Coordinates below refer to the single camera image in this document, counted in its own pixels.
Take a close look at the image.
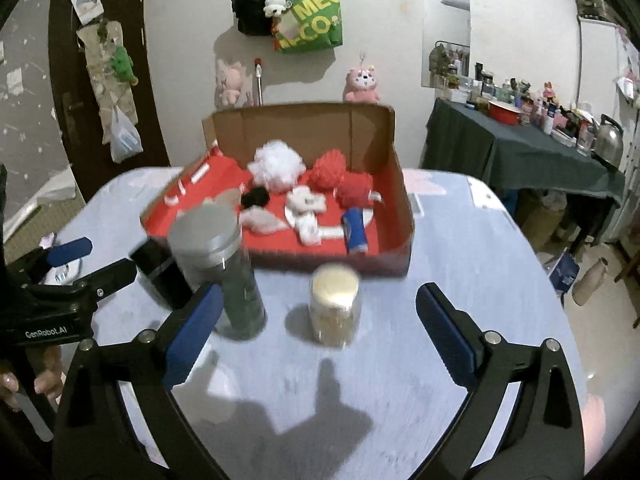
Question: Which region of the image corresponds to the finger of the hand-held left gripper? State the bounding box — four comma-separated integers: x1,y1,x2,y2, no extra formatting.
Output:
22,257,138,311
5,236,93,286

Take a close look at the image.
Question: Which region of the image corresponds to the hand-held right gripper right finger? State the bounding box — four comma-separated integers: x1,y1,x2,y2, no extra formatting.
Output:
416,282,586,480

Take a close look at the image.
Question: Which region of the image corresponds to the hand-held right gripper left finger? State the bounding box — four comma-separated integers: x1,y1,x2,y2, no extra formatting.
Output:
52,282,226,480

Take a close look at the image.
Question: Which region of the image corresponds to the cream cloth piece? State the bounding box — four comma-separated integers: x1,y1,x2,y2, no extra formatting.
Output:
239,208,290,235

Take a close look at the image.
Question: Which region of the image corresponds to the blue cloth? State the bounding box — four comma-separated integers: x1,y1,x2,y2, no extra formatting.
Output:
341,206,368,253

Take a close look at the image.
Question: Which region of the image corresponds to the black fluffy pompom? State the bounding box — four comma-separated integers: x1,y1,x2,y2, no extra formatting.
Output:
241,186,271,211

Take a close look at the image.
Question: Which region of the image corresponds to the white fluffy scrunchie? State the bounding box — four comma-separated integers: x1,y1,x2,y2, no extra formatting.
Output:
286,186,328,218

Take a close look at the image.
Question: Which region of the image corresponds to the red knitted ball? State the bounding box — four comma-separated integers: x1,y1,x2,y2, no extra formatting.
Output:
336,172,375,209

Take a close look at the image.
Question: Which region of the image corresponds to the white mesh bath pouf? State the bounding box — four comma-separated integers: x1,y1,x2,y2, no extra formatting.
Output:
247,141,305,193

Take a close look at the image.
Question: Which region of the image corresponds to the red foam net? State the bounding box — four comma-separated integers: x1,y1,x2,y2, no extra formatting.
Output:
305,147,348,190

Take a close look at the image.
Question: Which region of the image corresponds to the cardboard box red inside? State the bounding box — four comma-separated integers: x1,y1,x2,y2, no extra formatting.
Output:
140,102,416,278

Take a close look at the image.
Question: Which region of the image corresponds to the person's left hand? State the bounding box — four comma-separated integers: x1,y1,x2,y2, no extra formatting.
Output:
0,345,66,413

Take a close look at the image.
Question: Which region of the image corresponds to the large glass jar metal lid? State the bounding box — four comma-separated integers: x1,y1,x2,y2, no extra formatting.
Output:
167,204,267,341

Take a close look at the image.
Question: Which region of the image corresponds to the small jar of yellow capsules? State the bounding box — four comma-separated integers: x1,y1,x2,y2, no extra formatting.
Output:
307,262,362,348

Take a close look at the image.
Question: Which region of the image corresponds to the white plastic bag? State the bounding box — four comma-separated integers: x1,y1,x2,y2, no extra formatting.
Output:
109,105,144,163

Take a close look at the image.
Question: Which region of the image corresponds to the blue packet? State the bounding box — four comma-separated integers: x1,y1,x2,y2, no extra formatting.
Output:
547,247,581,293

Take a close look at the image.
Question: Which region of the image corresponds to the beige bottle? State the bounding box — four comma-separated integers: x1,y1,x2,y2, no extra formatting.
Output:
571,257,610,307

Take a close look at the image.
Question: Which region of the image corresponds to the pink cloth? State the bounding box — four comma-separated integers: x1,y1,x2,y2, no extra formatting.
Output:
580,392,608,461

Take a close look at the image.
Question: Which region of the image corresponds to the beige hanging door organizer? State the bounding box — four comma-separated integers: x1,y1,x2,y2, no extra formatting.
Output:
76,20,141,146

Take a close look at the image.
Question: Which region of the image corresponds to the table with dark green cloth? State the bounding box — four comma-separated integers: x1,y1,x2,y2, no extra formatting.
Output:
421,97,628,256

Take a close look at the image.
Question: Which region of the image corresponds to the green plush toy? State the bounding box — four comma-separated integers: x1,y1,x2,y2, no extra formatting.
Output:
109,45,140,86

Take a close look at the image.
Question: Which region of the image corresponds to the dark brown door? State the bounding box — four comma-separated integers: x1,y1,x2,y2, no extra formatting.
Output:
50,0,171,201

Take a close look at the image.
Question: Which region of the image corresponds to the pale pink plush toy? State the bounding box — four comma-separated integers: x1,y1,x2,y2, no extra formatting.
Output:
216,60,243,107

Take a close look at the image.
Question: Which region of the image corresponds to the red basin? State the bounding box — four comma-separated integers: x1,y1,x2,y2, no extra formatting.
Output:
487,100,523,126

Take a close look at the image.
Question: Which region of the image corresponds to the clutter of bottles and jars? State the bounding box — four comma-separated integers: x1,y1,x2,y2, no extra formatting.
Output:
432,42,601,156

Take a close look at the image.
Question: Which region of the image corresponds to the steel kettle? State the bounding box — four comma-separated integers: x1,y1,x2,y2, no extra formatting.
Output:
590,114,626,168

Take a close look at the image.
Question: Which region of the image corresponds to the photo on door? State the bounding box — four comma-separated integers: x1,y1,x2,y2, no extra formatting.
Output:
69,0,105,25

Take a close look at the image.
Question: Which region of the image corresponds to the pink bear plush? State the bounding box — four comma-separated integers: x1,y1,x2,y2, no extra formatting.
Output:
342,64,382,104

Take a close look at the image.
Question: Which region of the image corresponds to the black bag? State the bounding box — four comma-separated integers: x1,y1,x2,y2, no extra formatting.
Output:
230,0,278,37

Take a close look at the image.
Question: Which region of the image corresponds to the white cabinet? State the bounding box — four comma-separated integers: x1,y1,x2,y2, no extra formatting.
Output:
572,12,640,126

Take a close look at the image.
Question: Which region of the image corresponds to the green tote bag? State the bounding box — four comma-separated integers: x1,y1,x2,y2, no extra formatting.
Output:
272,0,343,55

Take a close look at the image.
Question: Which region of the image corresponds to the patterned bag on cabinet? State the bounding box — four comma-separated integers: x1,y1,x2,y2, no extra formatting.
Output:
575,0,616,23

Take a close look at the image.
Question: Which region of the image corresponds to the wall mirror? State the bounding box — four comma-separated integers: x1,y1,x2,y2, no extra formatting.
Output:
420,0,472,90

